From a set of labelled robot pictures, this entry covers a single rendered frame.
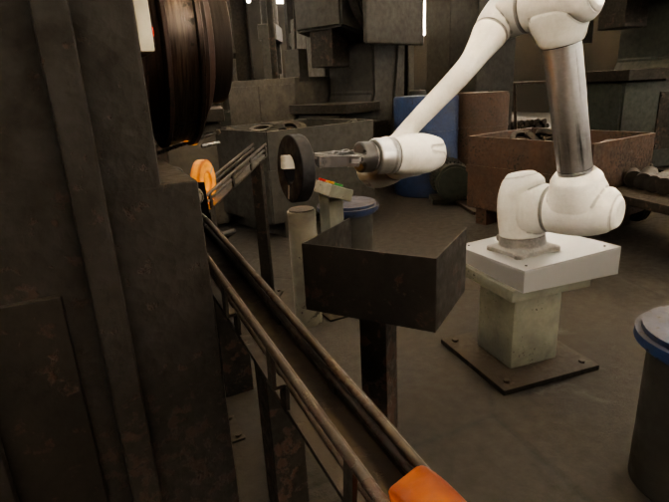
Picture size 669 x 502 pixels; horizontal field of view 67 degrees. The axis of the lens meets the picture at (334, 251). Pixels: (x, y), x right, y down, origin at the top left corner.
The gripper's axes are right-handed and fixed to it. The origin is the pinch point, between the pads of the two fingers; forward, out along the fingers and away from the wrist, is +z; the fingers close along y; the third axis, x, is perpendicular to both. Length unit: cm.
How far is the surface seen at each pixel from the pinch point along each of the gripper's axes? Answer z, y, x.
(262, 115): -142, 420, -4
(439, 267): -7.7, -43.2, -13.8
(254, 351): 24, -38, -24
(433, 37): -348, 404, 80
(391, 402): -9, -29, -49
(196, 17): 20.9, -2.9, 28.4
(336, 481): 24, -67, -27
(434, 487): 27, -86, -11
